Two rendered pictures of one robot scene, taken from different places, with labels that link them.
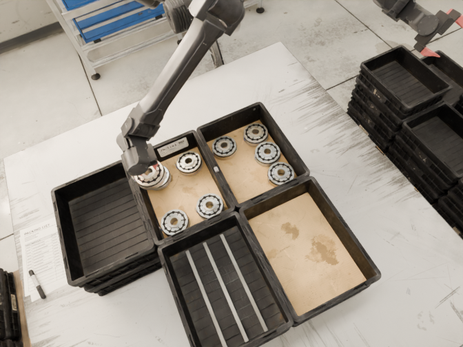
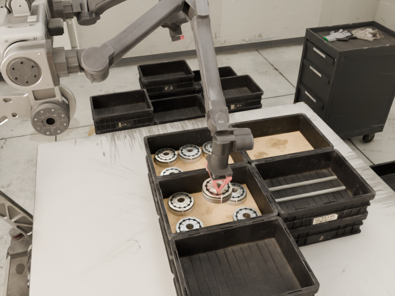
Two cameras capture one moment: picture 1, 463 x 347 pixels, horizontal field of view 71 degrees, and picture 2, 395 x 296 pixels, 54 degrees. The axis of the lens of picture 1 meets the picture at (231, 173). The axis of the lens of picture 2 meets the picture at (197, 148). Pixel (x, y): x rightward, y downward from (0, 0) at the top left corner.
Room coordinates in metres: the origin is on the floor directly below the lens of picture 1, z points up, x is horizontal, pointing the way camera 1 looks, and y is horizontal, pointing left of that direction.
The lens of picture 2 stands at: (0.66, 1.24, 1.95)
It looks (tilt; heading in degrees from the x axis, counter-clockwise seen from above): 37 degrees down; 271
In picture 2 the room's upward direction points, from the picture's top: straight up
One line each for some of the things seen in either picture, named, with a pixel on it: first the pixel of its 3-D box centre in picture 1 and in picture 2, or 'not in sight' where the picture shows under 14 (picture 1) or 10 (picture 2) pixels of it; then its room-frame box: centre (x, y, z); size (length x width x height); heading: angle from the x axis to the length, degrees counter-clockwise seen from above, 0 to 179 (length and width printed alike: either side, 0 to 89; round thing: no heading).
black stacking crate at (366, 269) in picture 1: (303, 246); (277, 146); (0.31, -0.19, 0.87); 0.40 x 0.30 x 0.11; 16
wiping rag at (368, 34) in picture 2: not in sight; (367, 33); (-0.57, -1.59, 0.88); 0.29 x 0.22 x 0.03; 17
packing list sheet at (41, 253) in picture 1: (47, 253); not in sight; (0.52, 0.81, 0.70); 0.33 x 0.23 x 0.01; 17
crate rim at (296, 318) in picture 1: (304, 242); (278, 137); (0.31, -0.19, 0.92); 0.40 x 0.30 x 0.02; 16
